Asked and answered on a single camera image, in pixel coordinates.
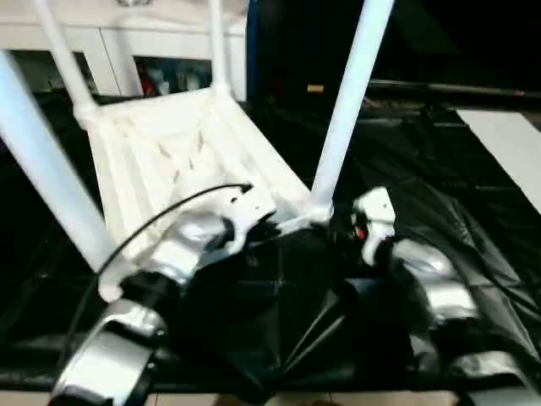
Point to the white plastic table top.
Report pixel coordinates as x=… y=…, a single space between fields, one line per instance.
x=177 y=139

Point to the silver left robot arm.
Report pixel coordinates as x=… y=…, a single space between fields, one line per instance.
x=186 y=245

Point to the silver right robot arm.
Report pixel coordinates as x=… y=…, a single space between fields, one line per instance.
x=431 y=270

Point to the black table mat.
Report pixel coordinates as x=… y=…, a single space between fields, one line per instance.
x=444 y=190

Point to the long black pole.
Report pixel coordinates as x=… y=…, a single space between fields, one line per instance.
x=444 y=89

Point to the small white cup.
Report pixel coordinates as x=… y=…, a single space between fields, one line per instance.
x=162 y=86

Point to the white flat board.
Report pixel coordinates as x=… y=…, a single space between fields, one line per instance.
x=507 y=144

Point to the red white bottle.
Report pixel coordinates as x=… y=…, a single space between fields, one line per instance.
x=148 y=82

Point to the black fabric covered furniture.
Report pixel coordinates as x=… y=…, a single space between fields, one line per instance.
x=444 y=38

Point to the white glass-door cabinet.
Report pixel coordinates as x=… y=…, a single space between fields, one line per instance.
x=148 y=38

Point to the black shiny bundle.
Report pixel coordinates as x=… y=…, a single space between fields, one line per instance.
x=135 y=2

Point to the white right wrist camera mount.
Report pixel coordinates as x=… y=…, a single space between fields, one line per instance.
x=376 y=207

